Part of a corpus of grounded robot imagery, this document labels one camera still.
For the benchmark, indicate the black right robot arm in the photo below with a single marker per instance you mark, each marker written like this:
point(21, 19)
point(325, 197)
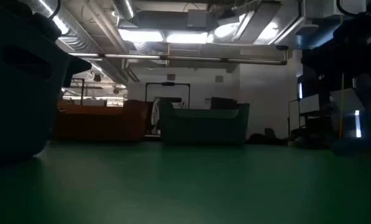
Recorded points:
point(359, 40)

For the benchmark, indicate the orange plastic basket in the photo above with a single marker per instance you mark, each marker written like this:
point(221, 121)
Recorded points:
point(101, 127)

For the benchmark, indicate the ceiling light panel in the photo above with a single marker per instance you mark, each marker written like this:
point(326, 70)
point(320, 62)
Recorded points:
point(141, 35)
point(186, 38)

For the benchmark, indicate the blue-grey plastic basket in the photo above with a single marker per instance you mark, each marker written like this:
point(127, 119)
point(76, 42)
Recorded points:
point(17, 109)

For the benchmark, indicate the white hanging cloth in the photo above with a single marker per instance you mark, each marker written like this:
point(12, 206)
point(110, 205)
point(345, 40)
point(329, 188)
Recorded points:
point(155, 113)

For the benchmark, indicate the long metal ceiling pipe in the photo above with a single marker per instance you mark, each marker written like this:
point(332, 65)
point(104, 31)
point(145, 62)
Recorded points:
point(188, 58)

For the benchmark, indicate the grey ceiling box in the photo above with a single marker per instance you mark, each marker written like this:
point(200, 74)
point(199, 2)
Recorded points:
point(197, 18)

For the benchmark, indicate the teal plastic basket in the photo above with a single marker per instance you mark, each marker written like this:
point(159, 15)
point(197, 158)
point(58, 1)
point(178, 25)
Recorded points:
point(204, 130)

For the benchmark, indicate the black monitor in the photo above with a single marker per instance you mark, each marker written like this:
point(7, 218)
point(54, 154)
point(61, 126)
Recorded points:
point(224, 103)

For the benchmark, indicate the green table mat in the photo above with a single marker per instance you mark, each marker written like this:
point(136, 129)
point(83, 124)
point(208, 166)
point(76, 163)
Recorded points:
point(185, 186)

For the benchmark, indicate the white panel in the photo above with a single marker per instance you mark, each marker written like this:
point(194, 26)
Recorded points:
point(309, 104)

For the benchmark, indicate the blue ceiling beam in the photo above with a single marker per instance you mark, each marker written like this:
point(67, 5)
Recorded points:
point(315, 35)

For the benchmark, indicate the grey panel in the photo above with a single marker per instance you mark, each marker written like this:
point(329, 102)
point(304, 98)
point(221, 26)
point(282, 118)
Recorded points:
point(346, 101)

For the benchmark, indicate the ribbed silver ventilation duct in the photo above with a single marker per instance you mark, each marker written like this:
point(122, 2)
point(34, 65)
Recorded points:
point(79, 45)

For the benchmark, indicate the black metal frame stand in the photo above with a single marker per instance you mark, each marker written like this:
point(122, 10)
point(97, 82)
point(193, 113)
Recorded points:
point(168, 84)
point(83, 91)

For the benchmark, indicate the round silver ventilation duct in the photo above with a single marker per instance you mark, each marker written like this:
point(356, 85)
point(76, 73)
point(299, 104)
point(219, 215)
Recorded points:
point(124, 7)

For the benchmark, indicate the grey wall plate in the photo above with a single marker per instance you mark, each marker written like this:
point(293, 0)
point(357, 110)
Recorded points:
point(219, 78)
point(171, 77)

